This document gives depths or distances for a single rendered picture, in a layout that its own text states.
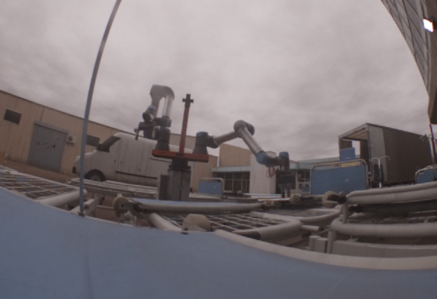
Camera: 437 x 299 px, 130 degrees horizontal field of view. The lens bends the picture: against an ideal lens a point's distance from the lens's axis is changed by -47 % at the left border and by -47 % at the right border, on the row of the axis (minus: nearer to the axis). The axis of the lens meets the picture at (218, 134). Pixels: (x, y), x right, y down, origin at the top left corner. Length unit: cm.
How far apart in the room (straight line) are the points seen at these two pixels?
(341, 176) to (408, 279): 215
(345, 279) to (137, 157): 808
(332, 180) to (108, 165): 722
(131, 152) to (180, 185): 647
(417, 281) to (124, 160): 798
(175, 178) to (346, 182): 175
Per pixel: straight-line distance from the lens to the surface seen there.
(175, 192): 169
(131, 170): 802
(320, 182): 238
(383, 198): 65
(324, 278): 15
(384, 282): 15
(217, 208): 91
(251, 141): 141
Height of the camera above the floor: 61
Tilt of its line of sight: 16 degrees up
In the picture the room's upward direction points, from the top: 4 degrees clockwise
